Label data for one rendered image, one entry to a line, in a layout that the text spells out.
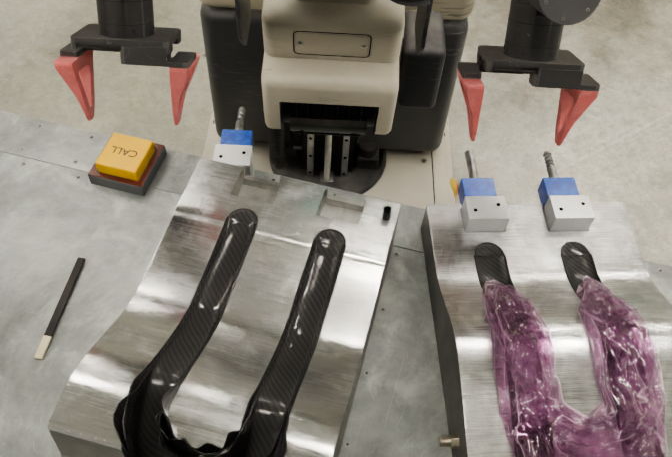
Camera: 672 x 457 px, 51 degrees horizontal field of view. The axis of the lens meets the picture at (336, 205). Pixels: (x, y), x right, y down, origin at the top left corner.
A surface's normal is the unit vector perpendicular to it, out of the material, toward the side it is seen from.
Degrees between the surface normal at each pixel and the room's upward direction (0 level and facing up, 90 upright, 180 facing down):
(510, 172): 0
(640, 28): 0
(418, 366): 0
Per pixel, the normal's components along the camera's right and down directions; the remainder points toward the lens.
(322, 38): -0.04, 0.87
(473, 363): 0.04, -0.46
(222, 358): 0.15, -0.89
